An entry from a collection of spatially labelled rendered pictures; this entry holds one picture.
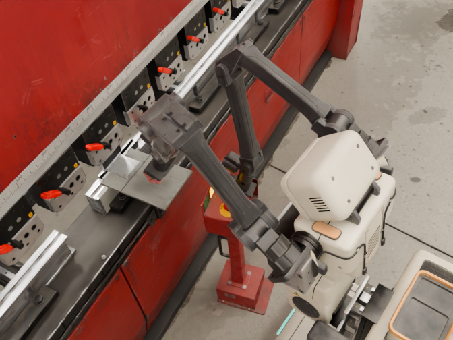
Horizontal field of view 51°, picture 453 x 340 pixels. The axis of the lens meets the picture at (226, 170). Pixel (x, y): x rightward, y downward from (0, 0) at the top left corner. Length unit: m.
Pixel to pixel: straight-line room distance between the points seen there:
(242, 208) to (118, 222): 0.71
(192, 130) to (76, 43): 0.54
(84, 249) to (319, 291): 0.79
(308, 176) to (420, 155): 2.04
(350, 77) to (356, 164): 2.40
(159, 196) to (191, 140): 0.65
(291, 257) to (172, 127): 0.44
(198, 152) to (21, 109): 0.51
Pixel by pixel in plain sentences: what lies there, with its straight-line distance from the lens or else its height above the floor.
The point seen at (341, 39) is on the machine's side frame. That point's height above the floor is 0.17.
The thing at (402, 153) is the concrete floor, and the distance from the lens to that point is 3.12.
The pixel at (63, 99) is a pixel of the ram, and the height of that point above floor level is 1.41.
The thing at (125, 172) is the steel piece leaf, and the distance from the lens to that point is 1.70.
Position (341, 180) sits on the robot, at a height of 1.36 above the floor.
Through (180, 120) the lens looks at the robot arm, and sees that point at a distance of 0.97.
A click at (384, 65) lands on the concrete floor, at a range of 3.73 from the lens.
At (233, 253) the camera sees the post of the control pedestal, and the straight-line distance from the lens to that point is 2.14.
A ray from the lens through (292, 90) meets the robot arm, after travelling 1.42.
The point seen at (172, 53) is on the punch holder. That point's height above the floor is 1.21.
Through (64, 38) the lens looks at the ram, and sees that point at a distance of 1.36.
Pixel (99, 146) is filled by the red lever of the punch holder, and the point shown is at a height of 1.21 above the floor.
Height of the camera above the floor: 2.26
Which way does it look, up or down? 50 degrees down
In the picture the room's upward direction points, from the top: 7 degrees counter-clockwise
